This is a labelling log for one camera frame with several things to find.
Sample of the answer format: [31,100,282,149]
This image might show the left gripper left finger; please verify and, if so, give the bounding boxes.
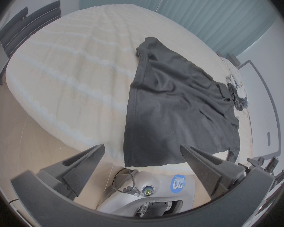
[39,144,106,201]

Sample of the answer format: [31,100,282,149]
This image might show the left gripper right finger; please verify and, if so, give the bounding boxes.
[180,144,246,202]

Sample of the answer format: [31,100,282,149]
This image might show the black T-shirt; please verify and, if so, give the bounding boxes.
[123,37,241,168]

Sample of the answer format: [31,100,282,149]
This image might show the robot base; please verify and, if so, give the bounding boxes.
[96,168,197,218]

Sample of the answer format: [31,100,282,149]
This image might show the pile of clothes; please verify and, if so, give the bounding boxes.
[225,74,249,111]

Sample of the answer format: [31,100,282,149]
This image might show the bed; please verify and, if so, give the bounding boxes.
[5,3,281,169]

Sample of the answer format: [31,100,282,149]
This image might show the white printed pillow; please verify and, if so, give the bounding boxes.
[221,57,242,80]

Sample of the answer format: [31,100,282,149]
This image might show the grey bedside table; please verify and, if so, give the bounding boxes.
[216,52,239,66]

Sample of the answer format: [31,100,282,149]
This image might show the black cable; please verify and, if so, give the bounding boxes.
[112,168,141,196]

